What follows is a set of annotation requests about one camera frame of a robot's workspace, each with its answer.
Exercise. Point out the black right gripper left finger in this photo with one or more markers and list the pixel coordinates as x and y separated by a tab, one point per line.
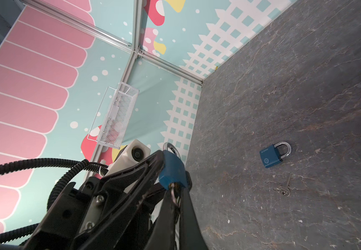
163	234

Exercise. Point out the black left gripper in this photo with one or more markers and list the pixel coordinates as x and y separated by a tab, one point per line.
112	213

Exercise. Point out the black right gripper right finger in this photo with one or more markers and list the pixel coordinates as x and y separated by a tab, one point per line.
190	236

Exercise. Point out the silver key with ring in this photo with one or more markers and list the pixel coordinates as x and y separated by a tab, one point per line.
175	191

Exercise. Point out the small blue padlock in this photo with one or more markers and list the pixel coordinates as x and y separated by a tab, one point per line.
174	169

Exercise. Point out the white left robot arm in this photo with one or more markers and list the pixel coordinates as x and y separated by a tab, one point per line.
24	194

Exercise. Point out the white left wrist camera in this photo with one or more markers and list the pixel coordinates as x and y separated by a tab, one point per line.
132	154

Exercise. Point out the white wire mesh basket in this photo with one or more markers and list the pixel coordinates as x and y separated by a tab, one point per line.
113	115

